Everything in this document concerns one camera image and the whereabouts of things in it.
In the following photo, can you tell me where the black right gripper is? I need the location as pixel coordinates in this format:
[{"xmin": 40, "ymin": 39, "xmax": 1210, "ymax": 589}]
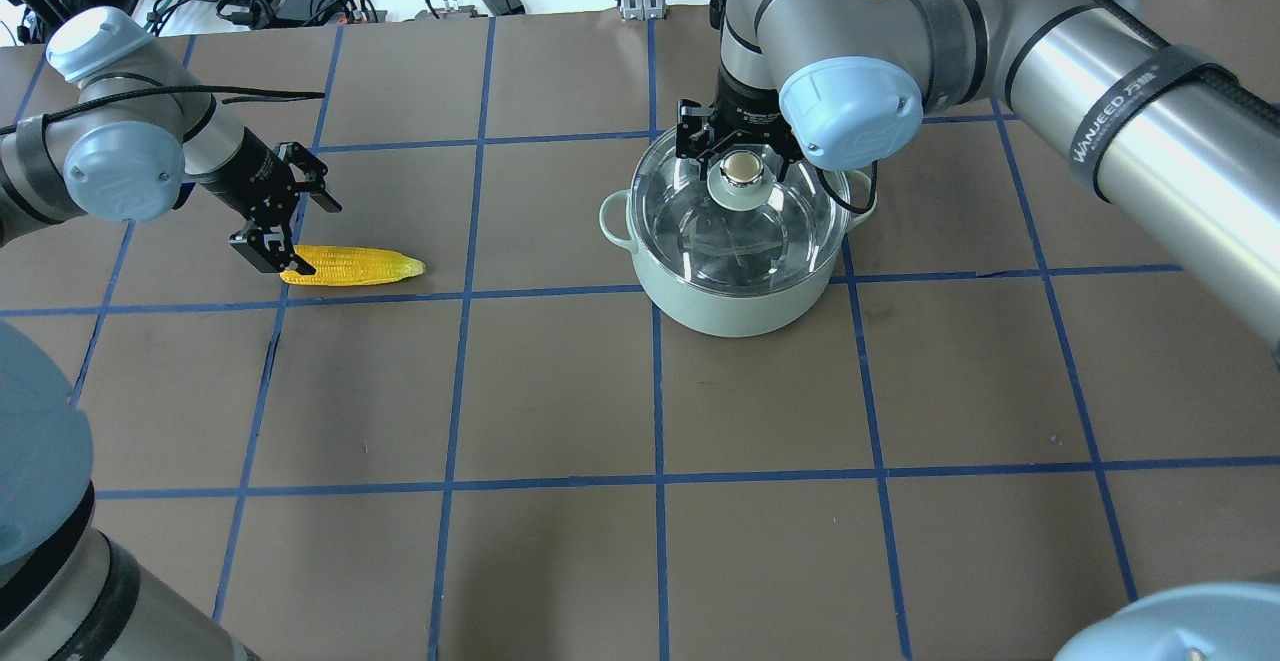
[{"xmin": 675, "ymin": 69, "xmax": 803, "ymax": 172}]

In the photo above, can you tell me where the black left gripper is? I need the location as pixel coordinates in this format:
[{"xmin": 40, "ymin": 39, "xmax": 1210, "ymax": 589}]
[{"xmin": 207, "ymin": 131, "xmax": 343, "ymax": 275}]

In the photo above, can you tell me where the yellow corn cob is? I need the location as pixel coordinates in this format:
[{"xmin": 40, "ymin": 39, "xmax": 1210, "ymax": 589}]
[{"xmin": 278, "ymin": 245, "xmax": 425, "ymax": 287}]

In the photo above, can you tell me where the glass pot lid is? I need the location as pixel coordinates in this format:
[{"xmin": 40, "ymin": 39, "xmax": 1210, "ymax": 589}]
[{"xmin": 628, "ymin": 129, "xmax": 870, "ymax": 297}]

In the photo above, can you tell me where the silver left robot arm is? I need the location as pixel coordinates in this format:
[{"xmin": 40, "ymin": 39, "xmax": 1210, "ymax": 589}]
[{"xmin": 1, "ymin": 8, "xmax": 340, "ymax": 275}]

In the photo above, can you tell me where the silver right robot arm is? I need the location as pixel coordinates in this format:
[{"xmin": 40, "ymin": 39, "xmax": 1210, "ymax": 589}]
[{"xmin": 676, "ymin": 0, "xmax": 1279, "ymax": 348}]

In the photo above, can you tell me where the pale green cooking pot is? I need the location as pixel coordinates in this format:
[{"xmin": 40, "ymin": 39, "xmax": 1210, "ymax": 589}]
[{"xmin": 598, "ymin": 128, "xmax": 878, "ymax": 338}]

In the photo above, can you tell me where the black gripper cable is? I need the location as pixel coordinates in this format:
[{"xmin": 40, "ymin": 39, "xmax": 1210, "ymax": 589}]
[{"xmin": 815, "ymin": 163, "xmax": 879, "ymax": 216}]

